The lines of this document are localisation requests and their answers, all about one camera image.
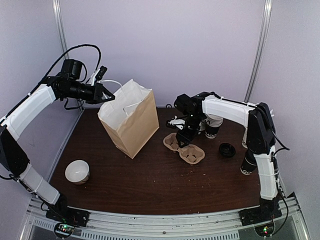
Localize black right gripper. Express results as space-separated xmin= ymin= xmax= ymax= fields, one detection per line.
xmin=176 ymin=113 xmax=204 ymax=148

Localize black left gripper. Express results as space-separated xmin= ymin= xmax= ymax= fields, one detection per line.
xmin=62 ymin=81 xmax=115 ymax=104

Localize cardboard cup carrier tray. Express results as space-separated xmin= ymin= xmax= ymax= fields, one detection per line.
xmin=162 ymin=132 xmax=206 ymax=165

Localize brown paper takeout bag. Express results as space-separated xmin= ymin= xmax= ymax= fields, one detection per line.
xmin=97 ymin=79 xmax=160 ymax=159

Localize stack of black paper cups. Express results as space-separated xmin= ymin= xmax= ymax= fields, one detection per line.
xmin=205 ymin=114 xmax=224 ymax=139

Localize black paper coffee cup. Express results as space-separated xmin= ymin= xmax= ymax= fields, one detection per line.
xmin=240 ymin=150 xmax=257 ymax=175

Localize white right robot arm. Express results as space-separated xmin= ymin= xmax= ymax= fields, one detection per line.
xmin=174 ymin=92 xmax=279 ymax=221

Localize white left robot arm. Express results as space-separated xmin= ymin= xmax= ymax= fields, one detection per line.
xmin=0 ymin=59 xmax=115 ymax=222

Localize stack of black cup lids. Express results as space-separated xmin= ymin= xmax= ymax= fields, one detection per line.
xmin=218 ymin=142 xmax=236 ymax=158

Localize white cup holding straws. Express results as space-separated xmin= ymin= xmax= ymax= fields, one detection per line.
xmin=241 ymin=129 xmax=248 ymax=149

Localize white ceramic bowl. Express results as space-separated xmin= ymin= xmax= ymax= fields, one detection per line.
xmin=64 ymin=159 xmax=90 ymax=185

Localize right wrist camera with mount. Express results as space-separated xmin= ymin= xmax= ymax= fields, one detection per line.
xmin=165 ymin=115 xmax=185 ymax=130

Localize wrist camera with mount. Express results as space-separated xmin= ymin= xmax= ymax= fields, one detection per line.
xmin=165 ymin=115 xmax=185 ymax=130
xmin=86 ymin=66 xmax=108 ymax=86

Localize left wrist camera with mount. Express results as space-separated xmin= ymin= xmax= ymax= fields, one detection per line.
xmin=86 ymin=66 xmax=108 ymax=86

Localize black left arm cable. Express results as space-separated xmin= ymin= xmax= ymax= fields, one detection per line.
xmin=27 ymin=44 xmax=103 ymax=96

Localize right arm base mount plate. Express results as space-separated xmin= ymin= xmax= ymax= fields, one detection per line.
xmin=238 ymin=205 xmax=282 ymax=226

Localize left aluminium frame post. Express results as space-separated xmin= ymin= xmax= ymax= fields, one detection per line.
xmin=51 ymin=0 xmax=83 ymax=112

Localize aluminium frame post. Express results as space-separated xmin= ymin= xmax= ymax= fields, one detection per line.
xmin=244 ymin=0 xmax=273 ymax=103
xmin=51 ymin=0 xmax=83 ymax=112

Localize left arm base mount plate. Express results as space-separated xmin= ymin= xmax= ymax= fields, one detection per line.
xmin=45 ymin=207 xmax=90 ymax=227

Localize right aluminium frame post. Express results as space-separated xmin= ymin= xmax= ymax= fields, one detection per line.
xmin=244 ymin=0 xmax=273 ymax=103

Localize aluminium front rail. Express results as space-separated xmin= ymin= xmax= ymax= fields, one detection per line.
xmin=22 ymin=197 xmax=310 ymax=240

